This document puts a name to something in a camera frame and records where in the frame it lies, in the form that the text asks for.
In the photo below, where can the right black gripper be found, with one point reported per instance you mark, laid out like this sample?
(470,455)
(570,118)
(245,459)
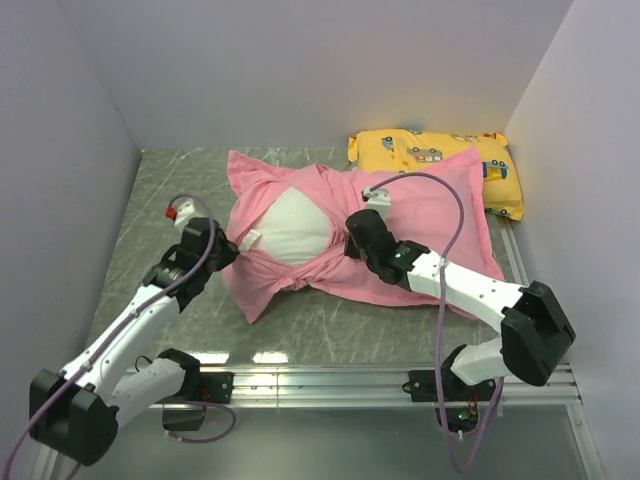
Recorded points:
(352,250)

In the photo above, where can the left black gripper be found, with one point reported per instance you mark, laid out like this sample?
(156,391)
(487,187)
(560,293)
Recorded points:
(230,251)

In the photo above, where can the white pillow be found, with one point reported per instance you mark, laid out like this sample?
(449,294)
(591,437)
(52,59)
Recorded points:
(294,230)

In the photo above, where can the pink pillowcase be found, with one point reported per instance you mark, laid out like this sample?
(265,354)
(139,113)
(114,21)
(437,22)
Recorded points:
(442,208)

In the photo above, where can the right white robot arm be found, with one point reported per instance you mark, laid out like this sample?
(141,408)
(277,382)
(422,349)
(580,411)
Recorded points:
(535,333)

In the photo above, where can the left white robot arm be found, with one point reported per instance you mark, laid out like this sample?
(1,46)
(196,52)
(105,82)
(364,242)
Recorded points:
(79,410)

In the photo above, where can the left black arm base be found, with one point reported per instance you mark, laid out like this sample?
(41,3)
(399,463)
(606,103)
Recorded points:
(187,412)

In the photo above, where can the yellow cartoon print pillow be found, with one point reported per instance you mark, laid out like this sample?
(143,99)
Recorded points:
(404,150)

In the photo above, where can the white care label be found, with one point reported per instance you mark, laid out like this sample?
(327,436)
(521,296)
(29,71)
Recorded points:
(248,241)

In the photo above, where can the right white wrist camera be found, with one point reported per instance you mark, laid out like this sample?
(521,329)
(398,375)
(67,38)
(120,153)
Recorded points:
(378,200)

